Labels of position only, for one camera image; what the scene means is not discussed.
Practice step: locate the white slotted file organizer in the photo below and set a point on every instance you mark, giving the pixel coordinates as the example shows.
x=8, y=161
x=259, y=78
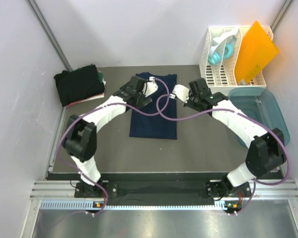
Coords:
x=220, y=77

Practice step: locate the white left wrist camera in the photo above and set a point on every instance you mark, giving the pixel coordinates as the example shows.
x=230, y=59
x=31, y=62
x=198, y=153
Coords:
x=150, y=87

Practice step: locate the translucent teal plastic bin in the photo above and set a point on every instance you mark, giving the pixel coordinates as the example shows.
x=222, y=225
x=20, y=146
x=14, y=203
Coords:
x=260, y=105

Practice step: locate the left aluminium corner post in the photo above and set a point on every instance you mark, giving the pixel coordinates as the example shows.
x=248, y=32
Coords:
x=49, y=33

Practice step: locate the folded green t shirt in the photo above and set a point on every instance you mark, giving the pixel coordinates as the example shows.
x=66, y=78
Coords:
x=100, y=74

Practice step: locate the folded black t shirt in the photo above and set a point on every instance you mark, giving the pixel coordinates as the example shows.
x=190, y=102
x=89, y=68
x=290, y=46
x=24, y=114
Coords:
x=78, y=85

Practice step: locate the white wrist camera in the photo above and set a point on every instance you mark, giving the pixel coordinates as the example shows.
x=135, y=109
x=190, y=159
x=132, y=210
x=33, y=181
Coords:
x=150, y=87
x=180, y=92

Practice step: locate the teal headphones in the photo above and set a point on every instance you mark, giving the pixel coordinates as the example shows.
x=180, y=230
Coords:
x=222, y=46

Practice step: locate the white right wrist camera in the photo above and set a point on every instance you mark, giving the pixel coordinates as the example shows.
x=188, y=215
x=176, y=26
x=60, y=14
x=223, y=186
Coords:
x=180, y=92

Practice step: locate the orange plastic folder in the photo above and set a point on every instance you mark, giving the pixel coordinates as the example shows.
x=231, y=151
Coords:
x=256, y=51

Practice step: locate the aluminium corner post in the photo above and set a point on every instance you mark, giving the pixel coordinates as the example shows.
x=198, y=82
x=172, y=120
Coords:
x=286, y=5
x=49, y=33

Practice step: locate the right aluminium corner post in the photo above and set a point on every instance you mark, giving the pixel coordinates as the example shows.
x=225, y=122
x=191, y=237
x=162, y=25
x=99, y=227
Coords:
x=286, y=5

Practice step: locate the folded red t shirt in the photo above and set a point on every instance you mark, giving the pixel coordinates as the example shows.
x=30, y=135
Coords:
x=99, y=96

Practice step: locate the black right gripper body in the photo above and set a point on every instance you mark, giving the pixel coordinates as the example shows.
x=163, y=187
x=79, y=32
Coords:
x=192, y=102

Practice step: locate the aluminium frame rail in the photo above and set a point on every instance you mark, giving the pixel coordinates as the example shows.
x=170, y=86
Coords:
x=163, y=212

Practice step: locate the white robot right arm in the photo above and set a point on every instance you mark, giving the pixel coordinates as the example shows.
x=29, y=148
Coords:
x=265, y=148

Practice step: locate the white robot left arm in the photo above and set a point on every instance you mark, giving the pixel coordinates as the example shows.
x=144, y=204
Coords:
x=80, y=142

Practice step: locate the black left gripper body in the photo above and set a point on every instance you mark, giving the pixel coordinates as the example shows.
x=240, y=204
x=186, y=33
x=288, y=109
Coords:
x=123, y=88

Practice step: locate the navy blue t shirt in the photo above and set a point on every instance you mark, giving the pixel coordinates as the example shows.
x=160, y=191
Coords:
x=156, y=126

